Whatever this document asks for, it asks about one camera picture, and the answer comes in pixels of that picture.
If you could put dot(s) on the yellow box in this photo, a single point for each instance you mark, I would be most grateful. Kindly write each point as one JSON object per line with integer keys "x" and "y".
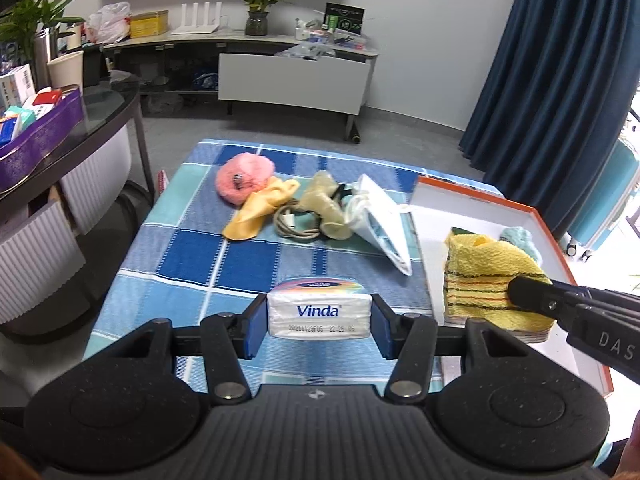
{"x": 150, "y": 24}

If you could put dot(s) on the black roll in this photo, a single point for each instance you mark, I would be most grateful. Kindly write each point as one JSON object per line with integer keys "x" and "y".
{"x": 356, "y": 136}

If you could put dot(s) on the white drawer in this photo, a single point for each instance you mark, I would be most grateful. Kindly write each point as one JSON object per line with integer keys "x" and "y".
{"x": 295, "y": 85}

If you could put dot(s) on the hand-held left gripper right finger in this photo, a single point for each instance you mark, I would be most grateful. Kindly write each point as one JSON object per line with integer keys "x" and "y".
{"x": 383, "y": 329}

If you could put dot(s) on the purple box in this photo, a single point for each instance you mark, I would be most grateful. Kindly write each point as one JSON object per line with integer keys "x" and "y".
{"x": 45, "y": 132}

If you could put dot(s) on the black and green box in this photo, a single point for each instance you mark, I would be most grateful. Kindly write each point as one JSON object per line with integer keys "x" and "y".
{"x": 344, "y": 17}

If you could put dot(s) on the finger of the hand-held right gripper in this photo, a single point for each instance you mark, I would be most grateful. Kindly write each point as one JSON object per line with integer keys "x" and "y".
{"x": 532, "y": 297}

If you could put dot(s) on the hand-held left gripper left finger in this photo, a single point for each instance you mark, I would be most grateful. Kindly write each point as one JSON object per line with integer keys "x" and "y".
{"x": 255, "y": 327}

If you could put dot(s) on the teal cloth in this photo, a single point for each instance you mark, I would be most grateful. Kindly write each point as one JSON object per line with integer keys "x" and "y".
{"x": 521, "y": 240}

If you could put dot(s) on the yellow striped towel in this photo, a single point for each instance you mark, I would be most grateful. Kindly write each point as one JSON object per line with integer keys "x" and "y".
{"x": 482, "y": 272}

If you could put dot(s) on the clear plastic bag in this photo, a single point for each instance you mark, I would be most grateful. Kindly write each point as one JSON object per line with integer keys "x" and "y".
{"x": 307, "y": 51}

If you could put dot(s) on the white plastic bag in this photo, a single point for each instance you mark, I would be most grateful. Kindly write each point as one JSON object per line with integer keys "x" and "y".
{"x": 380, "y": 220}

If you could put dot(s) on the teal suitcase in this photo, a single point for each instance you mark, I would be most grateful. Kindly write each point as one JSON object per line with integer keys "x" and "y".
{"x": 607, "y": 200}

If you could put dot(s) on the glass table with ribbed base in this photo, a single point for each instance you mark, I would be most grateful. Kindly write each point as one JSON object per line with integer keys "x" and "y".
{"x": 100, "y": 160}

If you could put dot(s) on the blue curtain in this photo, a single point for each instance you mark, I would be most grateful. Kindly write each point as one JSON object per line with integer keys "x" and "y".
{"x": 550, "y": 85}

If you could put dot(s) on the grey television stand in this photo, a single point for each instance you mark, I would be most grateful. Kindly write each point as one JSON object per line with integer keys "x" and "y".
{"x": 190, "y": 42}

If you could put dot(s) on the pile of small cartons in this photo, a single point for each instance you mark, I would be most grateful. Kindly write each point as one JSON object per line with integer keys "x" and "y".
{"x": 20, "y": 102}

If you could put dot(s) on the pink fluffy ball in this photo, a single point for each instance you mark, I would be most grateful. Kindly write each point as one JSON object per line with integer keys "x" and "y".
{"x": 245, "y": 172}

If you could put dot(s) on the yellow rubber glove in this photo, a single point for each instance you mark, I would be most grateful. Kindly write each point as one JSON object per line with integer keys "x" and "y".
{"x": 257, "y": 210}

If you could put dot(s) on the steel flask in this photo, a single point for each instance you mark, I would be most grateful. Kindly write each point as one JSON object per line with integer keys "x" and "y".
{"x": 45, "y": 52}

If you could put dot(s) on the cream rubber glove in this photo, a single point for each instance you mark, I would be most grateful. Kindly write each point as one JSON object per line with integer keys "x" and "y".
{"x": 325, "y": 205}

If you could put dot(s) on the white router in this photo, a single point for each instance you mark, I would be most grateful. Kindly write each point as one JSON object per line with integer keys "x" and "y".
{"x": 196, "y": 21}

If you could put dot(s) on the cream paper cup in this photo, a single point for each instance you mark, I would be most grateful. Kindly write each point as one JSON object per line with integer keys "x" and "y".
{"x": 65, "y": 69}

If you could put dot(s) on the orange and white box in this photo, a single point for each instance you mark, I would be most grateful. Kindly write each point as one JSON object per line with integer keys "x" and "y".
{"x": 435, "y": 240}

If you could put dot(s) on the blue checkered tablecloth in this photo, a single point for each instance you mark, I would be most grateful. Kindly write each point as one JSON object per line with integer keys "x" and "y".
{"x": 200, "y": 250}

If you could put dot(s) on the pile of small items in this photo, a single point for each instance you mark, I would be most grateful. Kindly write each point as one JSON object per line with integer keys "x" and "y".
{"x": 332, "y": 37}

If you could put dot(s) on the white crumpled shopping bag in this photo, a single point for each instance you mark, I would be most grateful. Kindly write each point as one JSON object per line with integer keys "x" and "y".
{"x": 110, "y": 22}

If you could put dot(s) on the white tissue pack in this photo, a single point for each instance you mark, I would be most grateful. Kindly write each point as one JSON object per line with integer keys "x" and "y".
{"x": 318, "y": 312}

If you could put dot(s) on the leafy green plant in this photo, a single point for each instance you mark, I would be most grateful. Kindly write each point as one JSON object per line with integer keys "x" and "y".
{"x": 30, "y": 17}

